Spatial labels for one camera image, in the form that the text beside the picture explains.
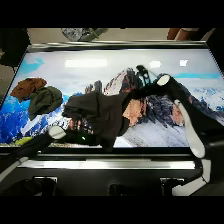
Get brown garment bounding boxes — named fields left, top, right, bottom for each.
left=9, top=77, right=48, bottom=103

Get silver frame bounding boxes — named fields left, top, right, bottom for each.
left=15, top=40, right=208, bottom=197

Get black garment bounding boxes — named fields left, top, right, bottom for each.
left=61, top=89, right=143, bottom=153

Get person's legs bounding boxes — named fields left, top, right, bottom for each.
left=166, top=27, right=202, bottom=42

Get dark green garment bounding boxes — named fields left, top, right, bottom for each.
left=27, top=85, right=64, bottom=121

